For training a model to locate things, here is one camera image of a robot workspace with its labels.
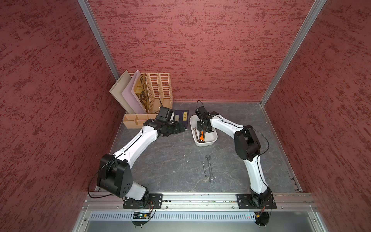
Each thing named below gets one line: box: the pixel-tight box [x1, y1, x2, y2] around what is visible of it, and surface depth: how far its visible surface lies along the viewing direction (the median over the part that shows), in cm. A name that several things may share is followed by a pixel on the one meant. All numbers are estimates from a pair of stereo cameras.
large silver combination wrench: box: [205, 154, 216, 184], surface depth 87 cm
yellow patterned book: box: [135, 72, 150, 114], surface depth 103 cm
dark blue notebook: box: [174, 110, 189, 127], surface depth 112 cm
